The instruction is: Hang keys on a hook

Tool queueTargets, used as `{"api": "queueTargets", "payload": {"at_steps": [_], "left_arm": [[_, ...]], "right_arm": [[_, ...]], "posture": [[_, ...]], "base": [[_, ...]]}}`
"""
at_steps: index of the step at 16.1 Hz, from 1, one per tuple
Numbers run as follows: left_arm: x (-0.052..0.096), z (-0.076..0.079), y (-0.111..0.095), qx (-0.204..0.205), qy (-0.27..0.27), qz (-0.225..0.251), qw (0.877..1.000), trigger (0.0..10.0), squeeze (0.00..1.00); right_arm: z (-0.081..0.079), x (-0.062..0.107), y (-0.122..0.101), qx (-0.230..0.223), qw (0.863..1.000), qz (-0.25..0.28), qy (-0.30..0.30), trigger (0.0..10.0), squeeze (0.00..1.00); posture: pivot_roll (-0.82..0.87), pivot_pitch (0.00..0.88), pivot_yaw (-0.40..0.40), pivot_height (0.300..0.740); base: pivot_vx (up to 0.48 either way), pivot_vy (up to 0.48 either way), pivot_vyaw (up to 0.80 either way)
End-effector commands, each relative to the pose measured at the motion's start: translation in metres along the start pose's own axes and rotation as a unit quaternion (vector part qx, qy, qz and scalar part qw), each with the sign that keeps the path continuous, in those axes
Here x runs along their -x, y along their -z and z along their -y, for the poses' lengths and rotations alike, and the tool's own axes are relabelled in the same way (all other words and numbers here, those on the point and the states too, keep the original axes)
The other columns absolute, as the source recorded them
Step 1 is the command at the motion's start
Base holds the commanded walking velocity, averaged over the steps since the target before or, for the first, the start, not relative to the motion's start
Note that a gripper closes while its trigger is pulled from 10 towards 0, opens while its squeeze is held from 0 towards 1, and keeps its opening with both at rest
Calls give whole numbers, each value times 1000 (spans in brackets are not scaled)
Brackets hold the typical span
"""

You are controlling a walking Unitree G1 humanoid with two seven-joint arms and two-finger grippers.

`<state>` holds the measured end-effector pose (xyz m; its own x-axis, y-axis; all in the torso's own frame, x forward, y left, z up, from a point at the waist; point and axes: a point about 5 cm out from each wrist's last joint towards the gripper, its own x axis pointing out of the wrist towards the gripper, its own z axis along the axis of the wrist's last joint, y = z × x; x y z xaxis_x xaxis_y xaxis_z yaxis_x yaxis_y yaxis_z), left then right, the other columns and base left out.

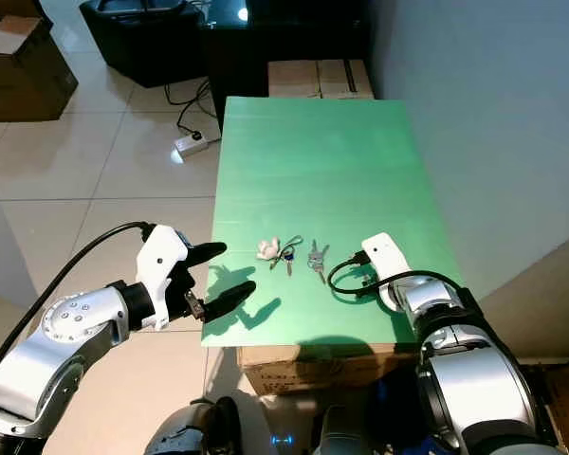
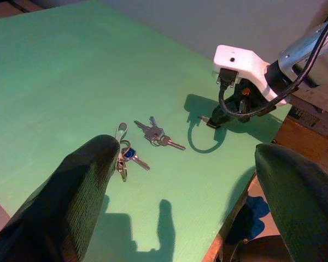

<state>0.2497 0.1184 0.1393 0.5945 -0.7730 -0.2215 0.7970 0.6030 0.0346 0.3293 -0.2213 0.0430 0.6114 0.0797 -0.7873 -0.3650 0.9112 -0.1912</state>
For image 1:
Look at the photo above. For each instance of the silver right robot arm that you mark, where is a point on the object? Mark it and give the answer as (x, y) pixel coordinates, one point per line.
(479, 379)

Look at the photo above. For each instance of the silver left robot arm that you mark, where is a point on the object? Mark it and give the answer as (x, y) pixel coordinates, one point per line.
(71, 341)

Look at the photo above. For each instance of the keys with white charm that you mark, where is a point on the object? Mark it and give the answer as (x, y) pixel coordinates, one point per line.
(268, 249)

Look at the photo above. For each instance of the silver key bunch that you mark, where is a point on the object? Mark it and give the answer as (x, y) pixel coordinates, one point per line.
(316, 255)

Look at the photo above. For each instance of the cardboard box under green board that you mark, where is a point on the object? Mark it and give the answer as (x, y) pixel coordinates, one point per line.
(322, 368)

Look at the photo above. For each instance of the white power strip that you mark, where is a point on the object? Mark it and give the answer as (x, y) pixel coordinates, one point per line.
(192, 142)

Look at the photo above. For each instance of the grey left robot leg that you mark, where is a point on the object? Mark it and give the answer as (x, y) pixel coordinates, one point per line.
(194, 427)

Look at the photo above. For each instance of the grey robot leg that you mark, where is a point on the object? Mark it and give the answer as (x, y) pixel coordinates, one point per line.
(194, 427)
(341, 431)

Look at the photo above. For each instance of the grey right robot leg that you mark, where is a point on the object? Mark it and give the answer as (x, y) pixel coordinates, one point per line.
(341, 431)

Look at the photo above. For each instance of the closed light cardboard box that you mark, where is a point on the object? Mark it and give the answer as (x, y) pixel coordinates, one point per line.
(346, 79)
(294, 79)

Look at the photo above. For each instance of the black armchair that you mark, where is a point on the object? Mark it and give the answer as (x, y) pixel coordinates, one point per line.
(142, 38)

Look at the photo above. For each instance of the black cabinet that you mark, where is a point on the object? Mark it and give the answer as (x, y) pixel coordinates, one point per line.
(294, 33)

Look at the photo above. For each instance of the open brown cardboard box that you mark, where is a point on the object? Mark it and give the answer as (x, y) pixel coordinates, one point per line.
(24, 71)

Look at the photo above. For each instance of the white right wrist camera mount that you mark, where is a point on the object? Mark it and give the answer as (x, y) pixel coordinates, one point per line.
(384, 254)

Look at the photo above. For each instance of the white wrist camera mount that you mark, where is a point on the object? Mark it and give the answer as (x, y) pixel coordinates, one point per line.
(161, 261)
(384, 254)

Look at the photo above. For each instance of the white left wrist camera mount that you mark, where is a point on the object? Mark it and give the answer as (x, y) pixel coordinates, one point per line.
(161, 261)

